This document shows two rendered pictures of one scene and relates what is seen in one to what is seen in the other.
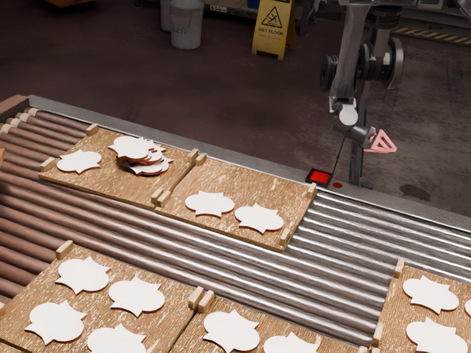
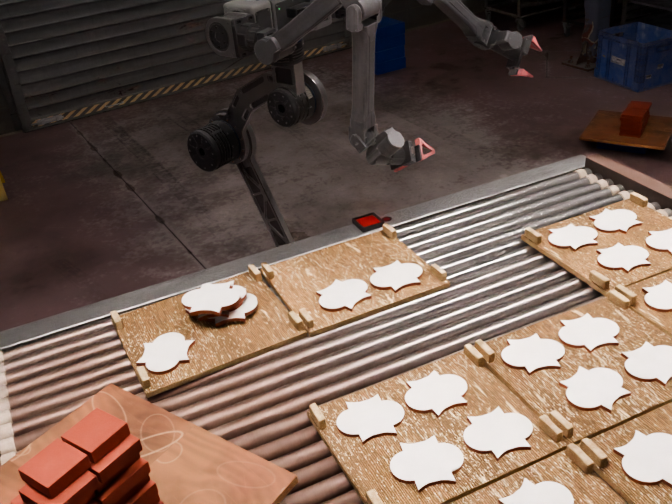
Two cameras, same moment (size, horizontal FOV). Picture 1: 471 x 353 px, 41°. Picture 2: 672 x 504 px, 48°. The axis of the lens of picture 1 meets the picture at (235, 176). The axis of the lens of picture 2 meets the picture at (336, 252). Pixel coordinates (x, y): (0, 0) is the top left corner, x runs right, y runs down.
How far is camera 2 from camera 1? 1.24 m
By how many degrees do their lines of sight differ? 36
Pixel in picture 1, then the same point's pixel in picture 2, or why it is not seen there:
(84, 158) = (166, 346)
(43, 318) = (414, 469)
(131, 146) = (210, 297)
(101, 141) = (144, 324)
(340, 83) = (367, 113)
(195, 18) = not seen: outside the picture
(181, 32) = not seen: outside the picture
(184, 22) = not seen: outside the picture
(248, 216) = (388, 279)
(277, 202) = (382, 257)
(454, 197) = (323, 222)
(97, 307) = (426, 426)
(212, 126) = (23, 305)
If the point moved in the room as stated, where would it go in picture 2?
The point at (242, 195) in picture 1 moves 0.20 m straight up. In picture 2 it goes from (350, 271) to (344, 207)
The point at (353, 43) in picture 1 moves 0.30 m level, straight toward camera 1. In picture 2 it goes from (371, 66) to (446, 90)
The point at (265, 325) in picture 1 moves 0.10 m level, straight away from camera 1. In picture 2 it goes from (538, 332) to (505, 315)
